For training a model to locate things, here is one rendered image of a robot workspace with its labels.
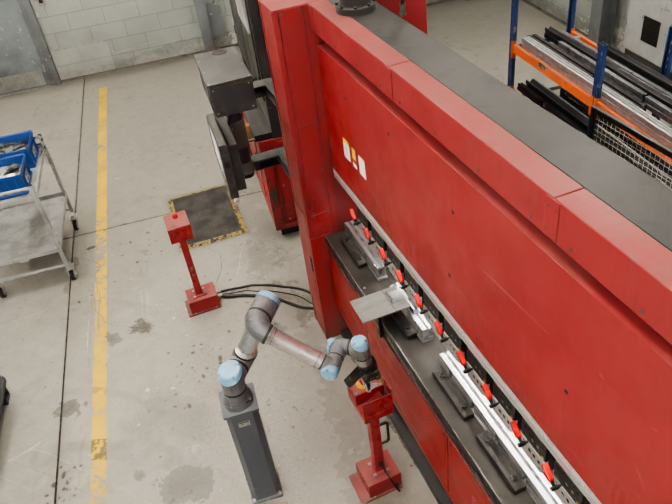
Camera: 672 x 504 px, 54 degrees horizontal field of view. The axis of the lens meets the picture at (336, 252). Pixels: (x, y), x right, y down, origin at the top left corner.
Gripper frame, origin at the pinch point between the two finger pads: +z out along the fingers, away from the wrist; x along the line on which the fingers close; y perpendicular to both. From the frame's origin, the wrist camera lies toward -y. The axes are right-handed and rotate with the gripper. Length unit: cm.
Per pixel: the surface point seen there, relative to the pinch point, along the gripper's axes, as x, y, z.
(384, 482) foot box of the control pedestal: -4, -5, 74
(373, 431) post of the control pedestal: 2.4, -1.7, 35.6
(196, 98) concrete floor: 581, 27, 86
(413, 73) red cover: 14, 52, -142
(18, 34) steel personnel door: 752, -143, -3
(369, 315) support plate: 30.7, 18.6, -14.6
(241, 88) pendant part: 137, 8, -105
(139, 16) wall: 735, 8, 19
